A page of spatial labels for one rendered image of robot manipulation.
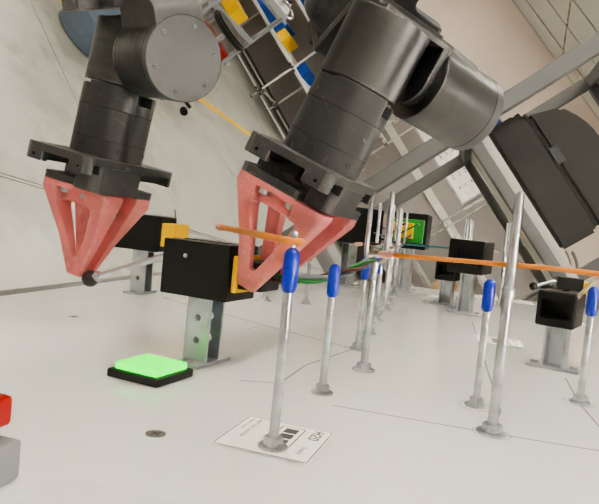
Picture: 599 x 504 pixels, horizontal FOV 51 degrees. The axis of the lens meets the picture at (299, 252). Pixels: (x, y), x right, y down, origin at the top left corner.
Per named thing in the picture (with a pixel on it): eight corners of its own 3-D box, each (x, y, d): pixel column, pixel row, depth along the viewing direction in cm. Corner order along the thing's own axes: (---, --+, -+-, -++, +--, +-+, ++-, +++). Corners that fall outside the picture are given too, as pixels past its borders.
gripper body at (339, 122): (366, 211, 48) (414, 122, 46) (321, 202, 38) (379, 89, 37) (296, 173, 50) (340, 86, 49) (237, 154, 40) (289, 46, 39)
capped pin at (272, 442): (258, 440, 32) (280, 228, 31) (288, 443, 32) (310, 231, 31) (256, 451, 30) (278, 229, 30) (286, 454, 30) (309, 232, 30)
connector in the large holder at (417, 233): (422, 243, 113) (425, 220, 113) (421, 243, 110) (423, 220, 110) (390, 240, 115) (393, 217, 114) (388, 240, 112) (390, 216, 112)
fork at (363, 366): (347, 369, 49) (367, 188, 49) (355, 366, 51) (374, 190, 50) (371, 374, 49) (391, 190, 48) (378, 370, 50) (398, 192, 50)
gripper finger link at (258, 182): (310, 307, 47) (369, 195, 46) (271, 316, 41) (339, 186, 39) (239, 262, 50) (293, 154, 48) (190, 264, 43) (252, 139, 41)
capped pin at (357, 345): (367, 351, 57) (377, 257, 57) (351, 350, 57) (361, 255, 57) (362, 347, 59) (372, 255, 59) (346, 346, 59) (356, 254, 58)
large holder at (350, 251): (407, 289, 121) (415, 214, 120) (340, 288, 110) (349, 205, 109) (381, 284, 126) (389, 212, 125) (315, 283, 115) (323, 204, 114)
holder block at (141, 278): (87, 282, 85) (93, 208, 84) (170, 293, 82) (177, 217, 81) (66, 284, 80) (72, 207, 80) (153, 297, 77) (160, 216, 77)
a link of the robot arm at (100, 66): (155, 28, 54) (90, 2, 50) (193, 26, 49) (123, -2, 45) (136, 108, 55) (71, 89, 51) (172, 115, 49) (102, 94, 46)
